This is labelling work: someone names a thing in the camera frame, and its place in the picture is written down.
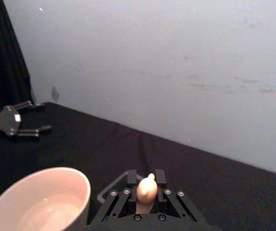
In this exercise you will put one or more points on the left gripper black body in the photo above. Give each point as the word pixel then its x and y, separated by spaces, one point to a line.
pixel 3 120

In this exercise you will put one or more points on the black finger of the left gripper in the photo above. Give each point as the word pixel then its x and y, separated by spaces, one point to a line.
pixel 33 132
pixel 28 105

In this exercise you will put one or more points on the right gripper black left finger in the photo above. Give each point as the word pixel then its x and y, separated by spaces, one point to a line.
pixel 118 204

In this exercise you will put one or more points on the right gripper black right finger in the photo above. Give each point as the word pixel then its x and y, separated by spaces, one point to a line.
pixel 176 204

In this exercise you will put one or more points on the small cream rounded piece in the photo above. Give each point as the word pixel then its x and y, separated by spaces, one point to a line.
pixel 147 191

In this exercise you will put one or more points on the black table cloth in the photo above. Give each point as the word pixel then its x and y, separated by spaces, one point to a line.
pixel 200 187

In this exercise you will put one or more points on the black hanging drape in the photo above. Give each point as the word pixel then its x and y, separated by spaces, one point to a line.
pixel 3 53

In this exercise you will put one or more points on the white round bowl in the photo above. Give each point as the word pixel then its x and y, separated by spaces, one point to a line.
pixel 44 204

